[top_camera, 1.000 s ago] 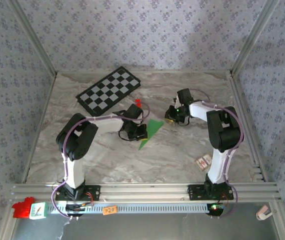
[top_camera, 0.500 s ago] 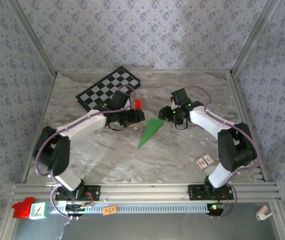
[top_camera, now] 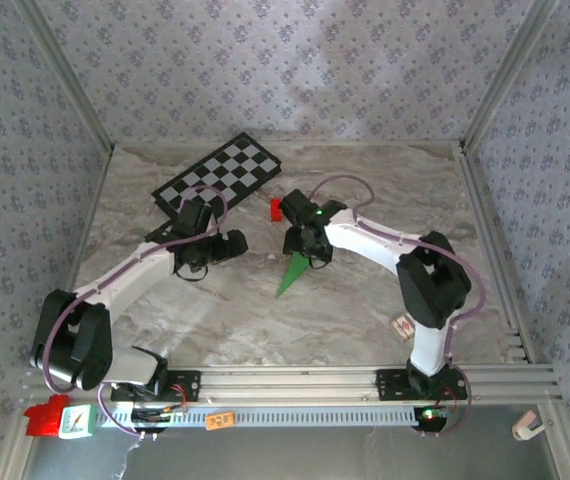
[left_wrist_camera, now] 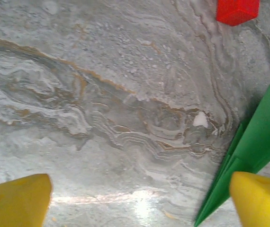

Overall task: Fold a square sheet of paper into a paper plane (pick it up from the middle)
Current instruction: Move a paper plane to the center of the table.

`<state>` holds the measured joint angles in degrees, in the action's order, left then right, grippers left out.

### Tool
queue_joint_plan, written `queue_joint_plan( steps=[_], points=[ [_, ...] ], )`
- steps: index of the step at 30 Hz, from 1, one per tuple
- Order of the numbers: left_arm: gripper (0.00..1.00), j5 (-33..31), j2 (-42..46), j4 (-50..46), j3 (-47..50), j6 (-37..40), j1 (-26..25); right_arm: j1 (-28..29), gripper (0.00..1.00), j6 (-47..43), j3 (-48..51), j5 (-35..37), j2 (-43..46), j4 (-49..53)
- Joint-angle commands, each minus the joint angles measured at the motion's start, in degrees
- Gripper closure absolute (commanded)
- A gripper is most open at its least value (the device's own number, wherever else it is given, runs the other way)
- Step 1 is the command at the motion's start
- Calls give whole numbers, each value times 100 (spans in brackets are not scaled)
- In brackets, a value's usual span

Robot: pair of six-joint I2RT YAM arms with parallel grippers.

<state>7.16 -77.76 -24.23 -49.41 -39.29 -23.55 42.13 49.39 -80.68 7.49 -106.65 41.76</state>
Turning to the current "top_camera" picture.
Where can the green cloth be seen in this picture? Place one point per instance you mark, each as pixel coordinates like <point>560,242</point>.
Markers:
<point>292,272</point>

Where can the small red block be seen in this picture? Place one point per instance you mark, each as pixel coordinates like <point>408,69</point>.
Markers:
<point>275,210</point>

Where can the white plastic hook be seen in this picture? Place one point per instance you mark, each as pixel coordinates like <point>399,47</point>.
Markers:
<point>525,426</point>

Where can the black and white chessboard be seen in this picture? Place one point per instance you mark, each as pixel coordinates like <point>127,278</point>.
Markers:
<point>235,160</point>

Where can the red object with label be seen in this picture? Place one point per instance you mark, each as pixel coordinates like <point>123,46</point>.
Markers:
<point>45,417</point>

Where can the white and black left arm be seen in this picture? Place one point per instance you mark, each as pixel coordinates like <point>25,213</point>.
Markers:
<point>125,280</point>

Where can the black controller board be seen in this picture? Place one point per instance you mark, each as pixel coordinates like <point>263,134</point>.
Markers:
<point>430,420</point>
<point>147,415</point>

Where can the aluminium frame post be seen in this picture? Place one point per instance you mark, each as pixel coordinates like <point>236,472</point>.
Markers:
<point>506,75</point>
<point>66,75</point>

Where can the long aluminium mounting rail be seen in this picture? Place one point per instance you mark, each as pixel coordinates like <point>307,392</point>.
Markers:
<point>290,385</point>

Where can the small red-printed card box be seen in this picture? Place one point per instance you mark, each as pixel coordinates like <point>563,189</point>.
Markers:
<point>401,327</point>

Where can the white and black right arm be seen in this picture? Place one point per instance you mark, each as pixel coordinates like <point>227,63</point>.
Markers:
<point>365,237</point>

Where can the aluminium side rail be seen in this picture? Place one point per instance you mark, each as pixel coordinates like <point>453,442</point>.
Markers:
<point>92,207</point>
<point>495,250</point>

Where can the orange tag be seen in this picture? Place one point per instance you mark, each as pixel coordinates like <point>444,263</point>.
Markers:
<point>220,420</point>

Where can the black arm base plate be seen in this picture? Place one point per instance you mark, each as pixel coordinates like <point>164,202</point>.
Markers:
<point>185,385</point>
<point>390,385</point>

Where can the aluminium back rail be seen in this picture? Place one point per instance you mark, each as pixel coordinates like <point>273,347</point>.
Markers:
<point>365,144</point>

